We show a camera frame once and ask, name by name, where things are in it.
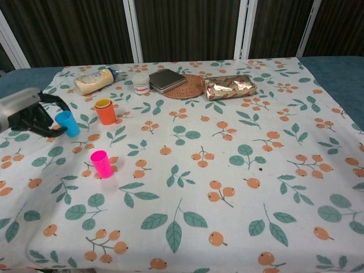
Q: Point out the orange plastic cup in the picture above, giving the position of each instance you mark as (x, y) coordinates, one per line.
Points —
(105, 116)

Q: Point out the gold foil snack packet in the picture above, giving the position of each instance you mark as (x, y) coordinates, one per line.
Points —
(230, 87)

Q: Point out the mayonnaise squeeze bottle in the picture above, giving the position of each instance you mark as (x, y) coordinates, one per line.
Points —
(92, 81)

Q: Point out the teal table cover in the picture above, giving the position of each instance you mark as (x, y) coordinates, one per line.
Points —
(335, 74)

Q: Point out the pink plastic cup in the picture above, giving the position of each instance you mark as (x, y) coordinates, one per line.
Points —
(102, 166)

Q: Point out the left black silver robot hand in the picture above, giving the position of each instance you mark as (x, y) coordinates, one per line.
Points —
(20, 108)

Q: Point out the round woven coaster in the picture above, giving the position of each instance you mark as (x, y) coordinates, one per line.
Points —
(187, 89)

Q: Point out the yellow plastic cup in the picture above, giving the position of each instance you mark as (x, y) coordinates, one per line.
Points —
(106, 103)

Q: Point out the small white jar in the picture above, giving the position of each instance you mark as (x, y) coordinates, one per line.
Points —
(141, 85)

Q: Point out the dark folding screen white frame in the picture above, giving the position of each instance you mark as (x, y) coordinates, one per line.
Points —
(185, 28)

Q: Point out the light blue plastic cup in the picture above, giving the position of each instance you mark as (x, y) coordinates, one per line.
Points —
(69, 125)

